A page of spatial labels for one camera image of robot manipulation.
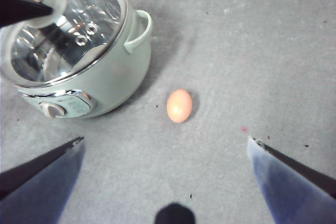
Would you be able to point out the glass pot lid with knob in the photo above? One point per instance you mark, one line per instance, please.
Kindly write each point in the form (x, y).
(92, 11)

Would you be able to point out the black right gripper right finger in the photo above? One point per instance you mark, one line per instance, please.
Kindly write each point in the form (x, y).
(294, 190)

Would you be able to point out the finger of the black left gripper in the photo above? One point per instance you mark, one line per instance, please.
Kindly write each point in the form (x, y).
(18, 10)

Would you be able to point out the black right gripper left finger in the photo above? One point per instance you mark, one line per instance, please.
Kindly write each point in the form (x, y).
(39, 187)

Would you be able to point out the brown egg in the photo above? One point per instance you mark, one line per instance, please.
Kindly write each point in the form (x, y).
(179, 105)

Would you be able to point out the pale green electric pot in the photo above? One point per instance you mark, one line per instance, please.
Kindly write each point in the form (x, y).
(126, 72)

